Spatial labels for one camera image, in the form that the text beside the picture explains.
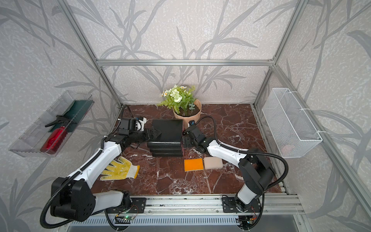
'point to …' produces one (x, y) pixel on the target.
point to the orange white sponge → (213, 162)
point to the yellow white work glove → (118, 171)
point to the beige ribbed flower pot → (187, 113)
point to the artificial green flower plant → (180, 98)
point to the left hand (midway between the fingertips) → (157, 134)
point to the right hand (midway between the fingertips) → (187, 137)
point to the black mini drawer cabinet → (169, 143)
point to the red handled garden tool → (53, 142)
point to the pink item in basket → (286, 149)
